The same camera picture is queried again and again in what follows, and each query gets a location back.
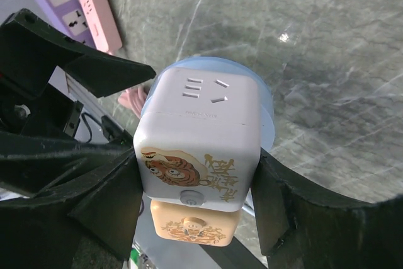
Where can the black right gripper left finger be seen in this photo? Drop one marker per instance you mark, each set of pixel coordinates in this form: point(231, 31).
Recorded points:
point(88, 222)

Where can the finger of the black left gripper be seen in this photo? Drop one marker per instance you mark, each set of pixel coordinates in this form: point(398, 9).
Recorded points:
point(31, 49)

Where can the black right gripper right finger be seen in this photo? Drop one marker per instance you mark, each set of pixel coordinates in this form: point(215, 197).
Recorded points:
point(304, 225)

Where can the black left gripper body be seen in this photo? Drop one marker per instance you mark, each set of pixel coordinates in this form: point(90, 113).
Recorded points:
point(38, 145)

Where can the purple USB power strip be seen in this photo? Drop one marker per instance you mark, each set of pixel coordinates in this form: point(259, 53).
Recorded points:
point(67, 17)

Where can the pink power strip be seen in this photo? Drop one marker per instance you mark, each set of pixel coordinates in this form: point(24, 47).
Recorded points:
point(102, 25)

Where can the yellow patterned cube socket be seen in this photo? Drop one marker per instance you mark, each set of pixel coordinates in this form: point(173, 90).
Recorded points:
point(193, 224)

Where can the light blue round socket base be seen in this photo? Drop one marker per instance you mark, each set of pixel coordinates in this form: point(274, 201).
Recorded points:
point(229, 66)

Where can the white patterned cube socket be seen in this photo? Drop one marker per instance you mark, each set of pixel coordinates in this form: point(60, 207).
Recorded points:
point(198, 141)

